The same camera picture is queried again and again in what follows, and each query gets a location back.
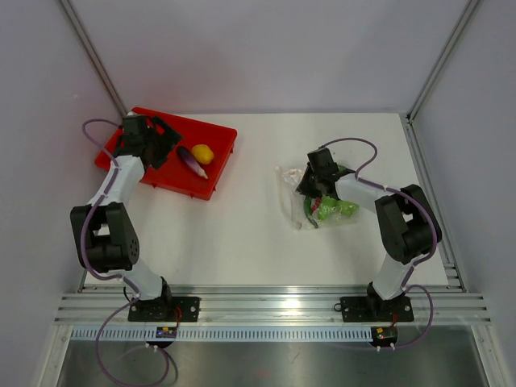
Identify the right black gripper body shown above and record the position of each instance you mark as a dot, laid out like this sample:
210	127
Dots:
310	184

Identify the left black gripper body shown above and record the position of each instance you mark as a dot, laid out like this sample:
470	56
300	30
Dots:
152	139

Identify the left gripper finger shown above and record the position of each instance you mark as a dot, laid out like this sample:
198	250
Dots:
157	153
165	136

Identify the purple fake eggplant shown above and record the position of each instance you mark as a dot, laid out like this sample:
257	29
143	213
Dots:
188	159

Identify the dark green fake cucumber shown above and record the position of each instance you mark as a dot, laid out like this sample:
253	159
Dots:
309	215

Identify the yellow fake lemon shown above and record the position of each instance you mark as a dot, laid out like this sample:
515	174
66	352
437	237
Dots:
202	154

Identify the clear zip top bag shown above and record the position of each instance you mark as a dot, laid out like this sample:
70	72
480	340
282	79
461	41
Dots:
291	203

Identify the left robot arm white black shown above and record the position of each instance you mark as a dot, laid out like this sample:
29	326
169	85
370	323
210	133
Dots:
106	241

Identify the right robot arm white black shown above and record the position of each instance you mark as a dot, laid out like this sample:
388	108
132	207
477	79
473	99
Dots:
408	228

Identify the red plastic tray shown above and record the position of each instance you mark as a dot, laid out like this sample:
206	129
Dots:
174	175

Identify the left aluminium corner post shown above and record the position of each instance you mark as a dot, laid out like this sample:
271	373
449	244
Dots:
95	60

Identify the aluminium corner post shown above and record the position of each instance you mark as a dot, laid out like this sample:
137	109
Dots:
95	60
461	25

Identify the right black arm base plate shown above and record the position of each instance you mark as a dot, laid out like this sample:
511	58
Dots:
364	309

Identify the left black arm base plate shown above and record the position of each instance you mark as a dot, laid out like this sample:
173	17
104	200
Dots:
182	309

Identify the aluminium mounting rail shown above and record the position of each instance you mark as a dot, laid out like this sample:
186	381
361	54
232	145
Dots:
276	306

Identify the white slotted cable duct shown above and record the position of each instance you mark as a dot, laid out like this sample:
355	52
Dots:
225	334

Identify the right aluminium corner post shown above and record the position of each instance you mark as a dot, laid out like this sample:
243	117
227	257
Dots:
461	25

